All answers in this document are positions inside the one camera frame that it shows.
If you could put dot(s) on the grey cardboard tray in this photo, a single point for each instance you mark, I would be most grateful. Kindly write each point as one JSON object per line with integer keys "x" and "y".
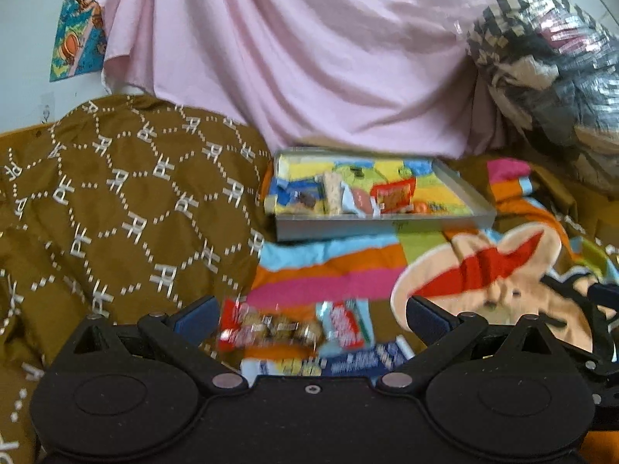
{"x": 377, "y": 227}

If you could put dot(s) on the red quail egg packet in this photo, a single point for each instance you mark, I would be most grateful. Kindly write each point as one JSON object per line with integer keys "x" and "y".
{"x": 261, "y": 328}

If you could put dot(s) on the white yellow snack packet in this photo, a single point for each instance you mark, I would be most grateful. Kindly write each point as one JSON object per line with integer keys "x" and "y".
{"x": 280, "y": 367}

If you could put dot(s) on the dark chocolate snack packet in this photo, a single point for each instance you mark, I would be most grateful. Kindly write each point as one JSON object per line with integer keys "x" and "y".
{"x": 302, "y": 199}

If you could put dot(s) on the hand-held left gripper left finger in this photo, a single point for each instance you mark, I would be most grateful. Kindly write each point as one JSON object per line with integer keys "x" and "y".
{"x": 193, "y": 320}

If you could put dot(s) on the pink sausage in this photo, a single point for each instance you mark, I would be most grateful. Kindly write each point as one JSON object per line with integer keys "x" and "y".
{"x": 362, "y": 200}

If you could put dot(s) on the white wall socket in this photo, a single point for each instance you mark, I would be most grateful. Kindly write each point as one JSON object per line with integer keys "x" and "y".
{"x": 47, "y": 106}

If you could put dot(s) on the clear nougat bar packet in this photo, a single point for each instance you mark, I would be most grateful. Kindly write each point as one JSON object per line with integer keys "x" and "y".
{"x": 336, "y": 193}

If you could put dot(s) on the wall poster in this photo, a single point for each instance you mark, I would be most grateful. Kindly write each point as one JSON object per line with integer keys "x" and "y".
{"x": 80, "y": 24}

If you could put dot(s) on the brown patterned quilt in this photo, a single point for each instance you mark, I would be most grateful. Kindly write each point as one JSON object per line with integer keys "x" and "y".
{"x": 121, "y": 193}

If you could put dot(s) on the clear plastic bag of clothes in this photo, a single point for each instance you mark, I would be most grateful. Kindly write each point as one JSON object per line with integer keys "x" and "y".
{"x": 556, "y": 72}

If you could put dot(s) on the light blue red snack packet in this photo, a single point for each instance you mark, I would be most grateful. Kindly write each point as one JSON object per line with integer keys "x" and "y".
{"x": 343, "y": 324}

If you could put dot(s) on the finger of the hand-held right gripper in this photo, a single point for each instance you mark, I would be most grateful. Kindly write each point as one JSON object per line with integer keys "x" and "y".
{"x": 602, "y": 295}

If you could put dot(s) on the colourful cartoon printed blanket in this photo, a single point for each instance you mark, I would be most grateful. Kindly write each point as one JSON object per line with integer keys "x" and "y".
{"x": 338, "y": 270}

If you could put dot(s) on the orange red snack packet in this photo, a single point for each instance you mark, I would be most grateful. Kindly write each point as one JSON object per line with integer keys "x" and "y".
{"x": 394, "y": 193}

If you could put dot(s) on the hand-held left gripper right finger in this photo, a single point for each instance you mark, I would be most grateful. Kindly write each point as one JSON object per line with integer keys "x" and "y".
{"x": 425, "y": 316}

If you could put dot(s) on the pink bed sheet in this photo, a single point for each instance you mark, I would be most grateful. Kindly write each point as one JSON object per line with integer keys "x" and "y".
{"x": 314, "y": 48}

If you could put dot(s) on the dark blue snack packet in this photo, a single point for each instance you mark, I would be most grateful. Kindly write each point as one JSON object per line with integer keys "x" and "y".
{"x": 362, "y": 360}

